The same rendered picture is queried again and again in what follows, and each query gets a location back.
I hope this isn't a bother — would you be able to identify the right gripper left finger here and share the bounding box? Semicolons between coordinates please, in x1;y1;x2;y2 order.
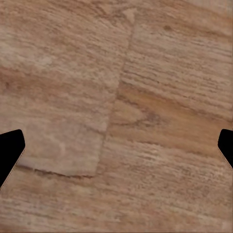
0;129;25;187

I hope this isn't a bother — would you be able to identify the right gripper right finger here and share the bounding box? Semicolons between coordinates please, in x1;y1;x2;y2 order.
218;129;233;167

